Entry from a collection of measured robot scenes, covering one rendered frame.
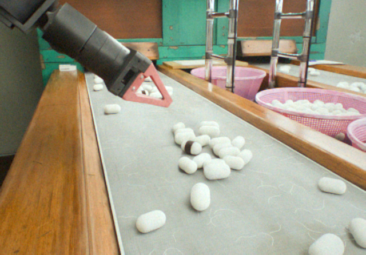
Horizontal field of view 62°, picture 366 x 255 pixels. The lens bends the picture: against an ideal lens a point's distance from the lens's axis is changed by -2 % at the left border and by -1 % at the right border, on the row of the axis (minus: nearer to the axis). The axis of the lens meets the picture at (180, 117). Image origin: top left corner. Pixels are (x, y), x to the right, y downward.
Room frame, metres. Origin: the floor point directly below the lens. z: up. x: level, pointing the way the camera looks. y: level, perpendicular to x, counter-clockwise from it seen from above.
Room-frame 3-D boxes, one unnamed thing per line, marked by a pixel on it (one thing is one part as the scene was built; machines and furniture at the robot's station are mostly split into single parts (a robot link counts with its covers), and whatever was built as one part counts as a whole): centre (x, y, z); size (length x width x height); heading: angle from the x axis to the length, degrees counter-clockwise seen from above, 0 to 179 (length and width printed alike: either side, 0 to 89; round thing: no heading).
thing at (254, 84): (1.10, -0.17, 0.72); 0.27 x 0.27 x 0.10
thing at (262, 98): (0.69, -0.31, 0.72); 0.27 x 0.27 x 0.10
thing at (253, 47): (1.47, -0.41, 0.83); 0.30 x 0.06 x 0.07; 108
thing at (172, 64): (1.31, -0.10, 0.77); 0.33 x 0.15 x 0.01; 108
